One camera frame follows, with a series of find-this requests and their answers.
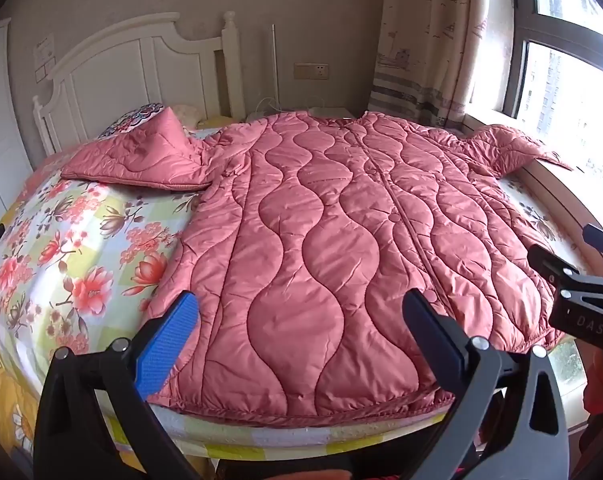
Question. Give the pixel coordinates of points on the white upright pole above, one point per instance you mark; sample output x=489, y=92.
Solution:
x=275, y=65

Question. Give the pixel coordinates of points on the white wardrobe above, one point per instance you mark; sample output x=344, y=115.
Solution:
x=1, y=135

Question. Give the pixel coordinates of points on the wooden window ledge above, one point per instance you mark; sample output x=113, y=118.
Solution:
x=576, y=200

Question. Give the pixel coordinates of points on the wall socket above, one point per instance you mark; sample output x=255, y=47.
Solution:
x=311, y=71

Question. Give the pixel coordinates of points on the paper sheet on wall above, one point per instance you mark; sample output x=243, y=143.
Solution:
x=44, y=59

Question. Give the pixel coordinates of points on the pink quilted jacket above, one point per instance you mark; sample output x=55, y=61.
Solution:
x=331, y=235

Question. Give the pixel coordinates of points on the white wooden headboard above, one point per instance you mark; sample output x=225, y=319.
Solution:
x=131, y=70

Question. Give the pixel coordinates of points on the patterned pillow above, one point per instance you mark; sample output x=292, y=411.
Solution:
x=131, y=115

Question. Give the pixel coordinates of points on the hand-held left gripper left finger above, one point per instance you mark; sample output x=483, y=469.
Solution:
x=165, y=345

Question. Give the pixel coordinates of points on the cream pillow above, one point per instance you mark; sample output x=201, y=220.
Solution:
x=186, y=112

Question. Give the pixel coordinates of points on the dark framed window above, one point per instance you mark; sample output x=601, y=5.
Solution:
x=561, y=60

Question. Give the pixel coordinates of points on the floral bed sheet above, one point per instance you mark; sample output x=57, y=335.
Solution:
x=81, y=260

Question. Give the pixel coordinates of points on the yellow pillow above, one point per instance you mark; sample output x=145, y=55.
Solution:
x=212, y=122

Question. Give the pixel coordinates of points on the yellow floral blanket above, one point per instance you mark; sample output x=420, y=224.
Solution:
x=3, y=400

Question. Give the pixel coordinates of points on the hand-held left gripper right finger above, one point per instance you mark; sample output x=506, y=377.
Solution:
x=434, y=332

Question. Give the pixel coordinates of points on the printed curtain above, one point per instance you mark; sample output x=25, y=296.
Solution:
x=426, y=40

